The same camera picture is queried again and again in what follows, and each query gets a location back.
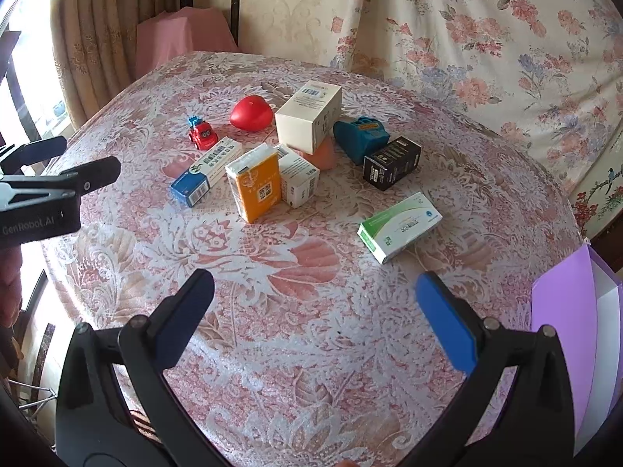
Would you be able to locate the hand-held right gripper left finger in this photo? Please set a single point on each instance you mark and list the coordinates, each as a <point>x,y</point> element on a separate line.
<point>187,309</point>

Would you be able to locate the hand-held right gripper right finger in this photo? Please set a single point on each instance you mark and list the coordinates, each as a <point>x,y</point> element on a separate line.
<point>448,323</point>

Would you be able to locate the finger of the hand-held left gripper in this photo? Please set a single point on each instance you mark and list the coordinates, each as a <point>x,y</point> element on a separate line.
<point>92,175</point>
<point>34,152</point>

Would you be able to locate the green and white medicine box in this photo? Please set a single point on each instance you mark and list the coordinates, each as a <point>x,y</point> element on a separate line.
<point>399,226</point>

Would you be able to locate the blue and white medicine box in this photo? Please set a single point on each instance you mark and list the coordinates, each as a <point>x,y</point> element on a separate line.
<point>204,170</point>

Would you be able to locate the purple paper container box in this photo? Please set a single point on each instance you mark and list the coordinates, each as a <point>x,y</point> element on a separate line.
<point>559,311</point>

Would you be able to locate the red toy car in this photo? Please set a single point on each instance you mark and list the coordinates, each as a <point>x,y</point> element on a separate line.
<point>203,137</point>

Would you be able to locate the orange white box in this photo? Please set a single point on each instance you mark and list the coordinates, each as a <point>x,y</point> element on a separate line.
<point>255,189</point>

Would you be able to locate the small white medicine box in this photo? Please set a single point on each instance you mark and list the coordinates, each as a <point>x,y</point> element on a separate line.
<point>299,177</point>

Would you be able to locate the large white cardboard box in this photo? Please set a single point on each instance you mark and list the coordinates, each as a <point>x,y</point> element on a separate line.
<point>304,121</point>

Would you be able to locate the person's left hand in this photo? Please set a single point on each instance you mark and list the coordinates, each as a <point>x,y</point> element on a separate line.
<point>7,282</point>

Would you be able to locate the wooden chair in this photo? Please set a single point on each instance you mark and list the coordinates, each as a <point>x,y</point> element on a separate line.
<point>34,301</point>

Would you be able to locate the beige patterned curtain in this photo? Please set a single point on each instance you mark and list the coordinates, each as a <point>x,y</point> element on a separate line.
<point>97,34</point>

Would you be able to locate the pink covered chair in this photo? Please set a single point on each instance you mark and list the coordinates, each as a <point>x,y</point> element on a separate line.
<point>180,39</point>

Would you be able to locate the black cardboard box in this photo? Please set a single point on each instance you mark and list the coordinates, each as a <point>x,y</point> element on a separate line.
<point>389,165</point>

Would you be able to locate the red heart-shaped toy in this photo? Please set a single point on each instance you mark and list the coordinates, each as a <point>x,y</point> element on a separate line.
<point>250,114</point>

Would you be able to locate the bird print fabric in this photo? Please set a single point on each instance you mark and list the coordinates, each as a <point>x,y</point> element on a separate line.
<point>601,194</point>

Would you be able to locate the teal toy candy machine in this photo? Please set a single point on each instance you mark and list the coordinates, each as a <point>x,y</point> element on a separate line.
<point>355,143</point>

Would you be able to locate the pink orange round object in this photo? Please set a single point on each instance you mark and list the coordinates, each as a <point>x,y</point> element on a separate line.
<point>323,156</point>

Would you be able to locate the floral bed sheet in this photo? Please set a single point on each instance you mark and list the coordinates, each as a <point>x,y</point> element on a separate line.
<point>486,34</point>

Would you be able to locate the dark wooden frame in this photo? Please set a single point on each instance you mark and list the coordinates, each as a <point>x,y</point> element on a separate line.
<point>235,9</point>

